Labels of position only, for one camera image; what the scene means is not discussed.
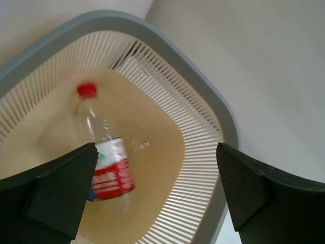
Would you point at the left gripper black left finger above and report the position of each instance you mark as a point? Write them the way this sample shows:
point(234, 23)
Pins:
point(45, 204)

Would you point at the beige bin with grey rim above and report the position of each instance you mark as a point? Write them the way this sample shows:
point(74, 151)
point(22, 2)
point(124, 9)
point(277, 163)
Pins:
point(147, 87)

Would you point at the red label red cap bottle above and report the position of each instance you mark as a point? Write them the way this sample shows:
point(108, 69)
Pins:
point(94, 125)

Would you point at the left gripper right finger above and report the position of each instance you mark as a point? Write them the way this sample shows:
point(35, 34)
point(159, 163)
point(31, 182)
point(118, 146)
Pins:
point(269, 205)

